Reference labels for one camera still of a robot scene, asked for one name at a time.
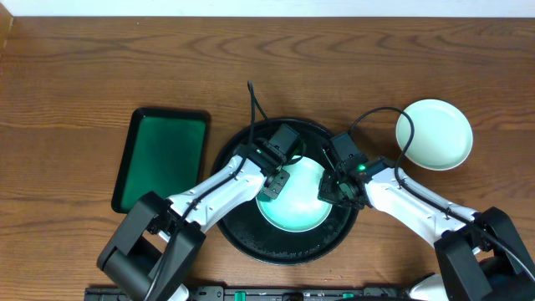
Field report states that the black rectangular tray green water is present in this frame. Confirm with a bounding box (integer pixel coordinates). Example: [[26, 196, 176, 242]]
[[110, 107, 211, 214]]

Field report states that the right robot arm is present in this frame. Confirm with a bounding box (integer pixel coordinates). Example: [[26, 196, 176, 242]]
[[318, 154, 534, 300]]

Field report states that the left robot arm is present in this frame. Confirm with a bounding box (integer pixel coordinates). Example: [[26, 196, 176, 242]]
[[97, 142, 298, 300]]

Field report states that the round black tray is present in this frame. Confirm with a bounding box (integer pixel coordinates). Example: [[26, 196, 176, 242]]
[[217, 118, 359, 265]]

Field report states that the pale green plate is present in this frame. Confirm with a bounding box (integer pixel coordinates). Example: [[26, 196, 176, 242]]
[[395, 99, 473, 171], [256, 157, 333, 232]]

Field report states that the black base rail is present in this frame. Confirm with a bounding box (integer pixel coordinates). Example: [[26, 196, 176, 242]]
[[83, 285, 419, 301]]

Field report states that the pale green plate front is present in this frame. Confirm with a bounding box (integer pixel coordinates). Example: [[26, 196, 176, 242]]
[[256, 157, 333, 232]]

